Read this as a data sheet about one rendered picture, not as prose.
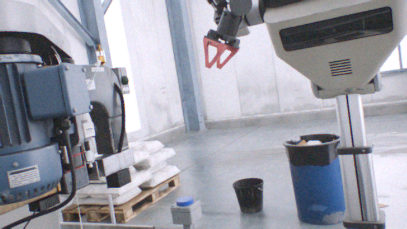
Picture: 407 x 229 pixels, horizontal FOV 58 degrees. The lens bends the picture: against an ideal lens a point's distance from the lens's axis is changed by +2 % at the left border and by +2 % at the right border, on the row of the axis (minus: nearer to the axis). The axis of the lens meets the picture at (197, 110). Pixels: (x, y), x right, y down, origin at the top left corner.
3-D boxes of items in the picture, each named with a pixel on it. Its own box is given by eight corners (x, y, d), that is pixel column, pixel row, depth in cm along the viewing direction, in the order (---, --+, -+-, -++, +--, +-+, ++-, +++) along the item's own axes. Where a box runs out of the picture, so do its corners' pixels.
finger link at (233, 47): (202, 63, 104) (213, 32, 102) (210, 64, 111) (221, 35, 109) (223, 72, 102) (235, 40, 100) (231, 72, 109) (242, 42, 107)
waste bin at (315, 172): (356, 205, 317) (346, 131, 313) (352, 230, 271) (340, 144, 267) (299, 203, 339) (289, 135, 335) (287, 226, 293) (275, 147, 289)
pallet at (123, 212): (181, 184, 467) (179, 173, 466) (125, 223, 358) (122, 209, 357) (128, 186, 501) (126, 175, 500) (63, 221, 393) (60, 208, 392)
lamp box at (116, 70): (130, 93, 120) (126, 66, 119) (122, 95, 116) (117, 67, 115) (113, 96, 123) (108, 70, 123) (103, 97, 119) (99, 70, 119)
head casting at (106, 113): (131, 148, 117) (116, 56, 115) (74, 169, 95) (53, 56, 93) (63, 152, 131) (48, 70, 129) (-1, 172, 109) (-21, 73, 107)
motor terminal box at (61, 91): (96, 123, 71) (85, 64, 71) (77, 130, 61) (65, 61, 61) (54, 129, 72) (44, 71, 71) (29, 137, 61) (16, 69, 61)
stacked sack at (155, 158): (179, 156, 466) (177, 145, 465) (149, 171, 406) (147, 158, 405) (151, 158, 486) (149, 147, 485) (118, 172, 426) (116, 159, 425)
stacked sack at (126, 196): (144, 193, 401) (142, 182, 401) (118, 208, 363) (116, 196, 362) (98, 193, 432) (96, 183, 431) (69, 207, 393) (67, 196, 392)
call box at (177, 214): (203, 215, 127) (200, 199, 127) (192, 225, 120) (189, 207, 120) (183, 215, 131) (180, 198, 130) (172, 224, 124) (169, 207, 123)
